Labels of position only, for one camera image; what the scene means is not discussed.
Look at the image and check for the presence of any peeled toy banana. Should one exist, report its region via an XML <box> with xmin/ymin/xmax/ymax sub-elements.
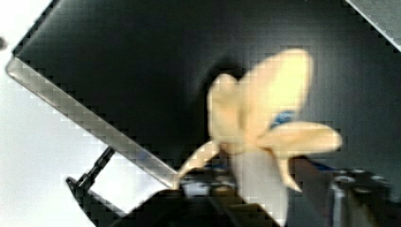
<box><xmin>173</xmin><ymin>48</ymin><xmax>342</xmax><ymax>227</ymax></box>

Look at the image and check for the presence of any silver black toaster oven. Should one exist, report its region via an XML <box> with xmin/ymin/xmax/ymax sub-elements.
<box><xmin>7</xmin><ymin>0</ymin><xmax>400</xmax><ymax>186</ymax></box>

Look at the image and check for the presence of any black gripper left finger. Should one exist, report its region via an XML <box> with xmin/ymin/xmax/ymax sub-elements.
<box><xmin>110</xmin><ymin>167</ymin><xmax>280</xmax><ymax>227</ymax></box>

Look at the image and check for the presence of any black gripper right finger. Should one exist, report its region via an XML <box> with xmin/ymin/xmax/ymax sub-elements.
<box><xmin>289</xmin><ymin>156</ymin><xmax>401</xmax><ymax>227</ymax></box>

